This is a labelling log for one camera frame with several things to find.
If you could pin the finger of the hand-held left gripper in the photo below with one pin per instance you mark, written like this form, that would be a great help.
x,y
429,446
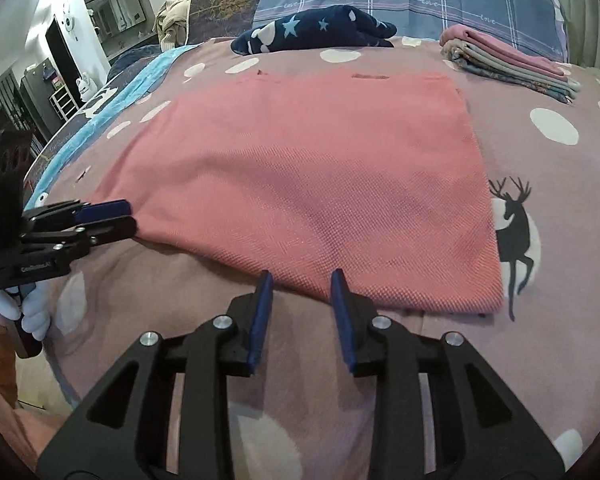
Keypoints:
x,y
105,208
110,230

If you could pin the person's left hand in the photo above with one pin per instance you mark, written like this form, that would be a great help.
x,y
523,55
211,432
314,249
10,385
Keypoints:
x,y
36,315

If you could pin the floral folded garment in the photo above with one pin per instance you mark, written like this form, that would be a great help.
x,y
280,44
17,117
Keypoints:
x,y
530,87

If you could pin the grey folded garment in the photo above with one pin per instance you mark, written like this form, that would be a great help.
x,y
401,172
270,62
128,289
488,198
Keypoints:
x,y
520,74

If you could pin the dark blue blanket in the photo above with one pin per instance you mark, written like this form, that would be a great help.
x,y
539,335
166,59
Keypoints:
x,y
130,62

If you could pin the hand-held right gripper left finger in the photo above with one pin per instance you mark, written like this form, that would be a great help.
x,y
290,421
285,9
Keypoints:
x,y
261,320

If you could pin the teal blanket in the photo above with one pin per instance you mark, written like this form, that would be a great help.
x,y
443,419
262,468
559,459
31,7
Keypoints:
x,y
80,135

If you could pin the pink knit shirt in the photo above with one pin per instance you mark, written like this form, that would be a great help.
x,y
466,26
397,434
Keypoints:
x,y
305,170

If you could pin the white wall clock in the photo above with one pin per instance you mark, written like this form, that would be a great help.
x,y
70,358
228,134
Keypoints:
x,y
68,22

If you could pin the navy star print garment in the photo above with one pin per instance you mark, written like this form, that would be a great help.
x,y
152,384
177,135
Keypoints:
x,y
320,30

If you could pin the tree print pillow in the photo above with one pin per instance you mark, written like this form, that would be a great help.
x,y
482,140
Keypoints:
x,y
225,2

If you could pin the mauve dotted deer bedsheet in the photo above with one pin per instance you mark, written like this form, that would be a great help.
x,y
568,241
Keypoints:
x,y
555,195

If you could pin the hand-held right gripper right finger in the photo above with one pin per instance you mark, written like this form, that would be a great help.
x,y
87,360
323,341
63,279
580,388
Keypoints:
x,y
341,320

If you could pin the stack of folded clothes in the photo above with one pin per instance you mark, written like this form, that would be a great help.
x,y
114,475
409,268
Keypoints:
x,y
495,50

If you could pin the dark cabinet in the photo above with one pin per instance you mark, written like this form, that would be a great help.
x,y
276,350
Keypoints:
x,y
37,95

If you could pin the white animal figurine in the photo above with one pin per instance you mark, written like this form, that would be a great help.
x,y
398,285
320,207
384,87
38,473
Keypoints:
x,y
86,89

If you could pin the white shelf rack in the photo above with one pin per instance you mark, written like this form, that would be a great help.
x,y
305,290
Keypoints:
x,y
64,102

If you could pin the beige crumpled clothes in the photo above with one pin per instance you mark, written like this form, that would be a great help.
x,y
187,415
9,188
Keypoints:
x,y
172,22

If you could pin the black wall screen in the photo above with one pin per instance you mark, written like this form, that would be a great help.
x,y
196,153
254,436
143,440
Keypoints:
x,y
62,55

